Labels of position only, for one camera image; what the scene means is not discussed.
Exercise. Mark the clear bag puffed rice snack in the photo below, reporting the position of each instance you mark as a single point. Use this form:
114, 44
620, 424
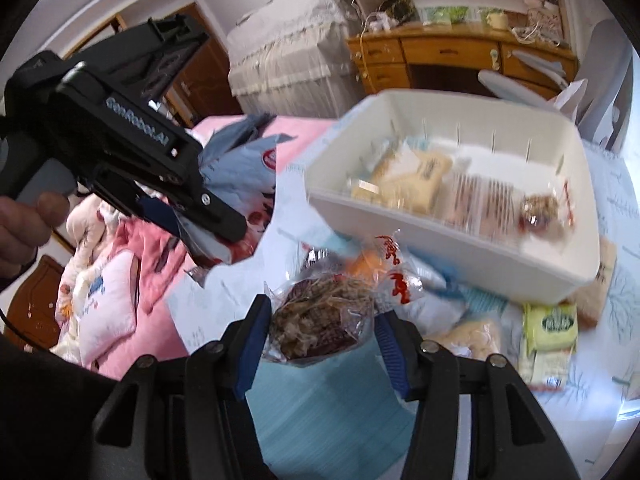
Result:
473, 339

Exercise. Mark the clear striped biscuit pack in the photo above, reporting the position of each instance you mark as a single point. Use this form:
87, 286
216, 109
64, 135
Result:
480, 206

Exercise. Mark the white red-edged snack pack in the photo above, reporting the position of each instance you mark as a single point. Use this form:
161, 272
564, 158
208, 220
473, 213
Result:
545, 370

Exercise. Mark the green snack pack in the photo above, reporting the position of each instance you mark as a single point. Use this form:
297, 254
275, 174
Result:
550, 328

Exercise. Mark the brown paper snack pack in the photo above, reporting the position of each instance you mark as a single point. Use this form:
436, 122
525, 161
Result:
590, 299

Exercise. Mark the small round yellow snack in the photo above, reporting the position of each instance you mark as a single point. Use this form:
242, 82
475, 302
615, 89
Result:
545, 215

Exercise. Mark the yellow cracker pack in bin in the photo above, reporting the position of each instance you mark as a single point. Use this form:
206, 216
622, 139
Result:
406, 179

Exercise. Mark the wooden desk with drawers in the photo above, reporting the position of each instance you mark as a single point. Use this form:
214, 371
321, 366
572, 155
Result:
449, 57

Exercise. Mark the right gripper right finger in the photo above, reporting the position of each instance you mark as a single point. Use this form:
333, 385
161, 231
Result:
423, 371

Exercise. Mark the lace covered cabinet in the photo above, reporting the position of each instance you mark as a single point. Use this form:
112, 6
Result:
291, 58

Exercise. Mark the grey office chair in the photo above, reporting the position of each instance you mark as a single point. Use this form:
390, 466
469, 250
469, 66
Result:
589, 99

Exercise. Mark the brown wooden door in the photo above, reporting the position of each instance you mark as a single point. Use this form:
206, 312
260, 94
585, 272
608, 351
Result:
202, 87

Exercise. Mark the teal striped table runner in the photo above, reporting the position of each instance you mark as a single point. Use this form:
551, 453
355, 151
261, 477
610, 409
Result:
336, 419

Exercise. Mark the large white grey snack bag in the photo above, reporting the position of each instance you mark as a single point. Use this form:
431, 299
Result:
238, 164

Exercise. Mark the person's left hand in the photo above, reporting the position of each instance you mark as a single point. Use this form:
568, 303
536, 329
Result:
24, 229

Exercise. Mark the white plastic storage bin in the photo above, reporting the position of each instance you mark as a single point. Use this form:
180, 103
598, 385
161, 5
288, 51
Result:
539, 152

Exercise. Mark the clear bag brown nut snack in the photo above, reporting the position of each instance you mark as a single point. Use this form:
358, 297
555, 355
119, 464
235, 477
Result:
321, 311

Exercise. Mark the pastel floral blanket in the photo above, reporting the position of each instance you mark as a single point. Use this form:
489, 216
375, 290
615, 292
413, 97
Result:
98, 291

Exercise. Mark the orange snack pack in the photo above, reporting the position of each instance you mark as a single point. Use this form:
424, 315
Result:
368, 267

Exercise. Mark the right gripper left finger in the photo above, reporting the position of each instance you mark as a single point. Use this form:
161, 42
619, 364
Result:
221, 439

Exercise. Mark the yellow mug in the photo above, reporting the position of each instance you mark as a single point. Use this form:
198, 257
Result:
498, 21

